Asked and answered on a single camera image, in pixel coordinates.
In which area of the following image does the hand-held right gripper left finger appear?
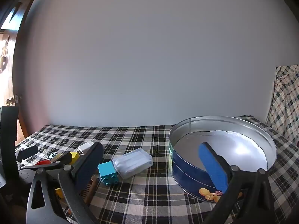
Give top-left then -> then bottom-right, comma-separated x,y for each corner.
26,142 -> 104,224

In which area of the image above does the yellow face toy block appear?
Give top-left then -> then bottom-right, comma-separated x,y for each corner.
45,152 -> 80,166

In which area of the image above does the round blue cookie tin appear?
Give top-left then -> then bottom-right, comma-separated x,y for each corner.
169,115 -> 278,203

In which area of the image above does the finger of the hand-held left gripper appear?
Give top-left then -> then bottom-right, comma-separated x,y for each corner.
20,152 -> 72,171
17,145 -> 39,161

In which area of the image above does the brass doorknob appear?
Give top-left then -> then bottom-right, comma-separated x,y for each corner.
5,96 -> 22,106

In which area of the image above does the white charger plug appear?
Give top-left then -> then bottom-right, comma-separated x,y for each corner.
78,141 -> 94,155

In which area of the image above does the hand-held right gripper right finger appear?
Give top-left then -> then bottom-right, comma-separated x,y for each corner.
198,142 -> 281,224

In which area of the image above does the brown wooden comb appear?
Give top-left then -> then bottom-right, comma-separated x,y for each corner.
81,175 -> 100,206

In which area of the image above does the teal toy block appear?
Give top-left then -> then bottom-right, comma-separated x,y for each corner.
98,161 -> 119,187

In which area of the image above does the clear plastic box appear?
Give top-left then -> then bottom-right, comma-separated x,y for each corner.
112,148 -> 154,180

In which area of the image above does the wooden door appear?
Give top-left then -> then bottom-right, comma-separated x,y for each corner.
0,0 -> 40,145

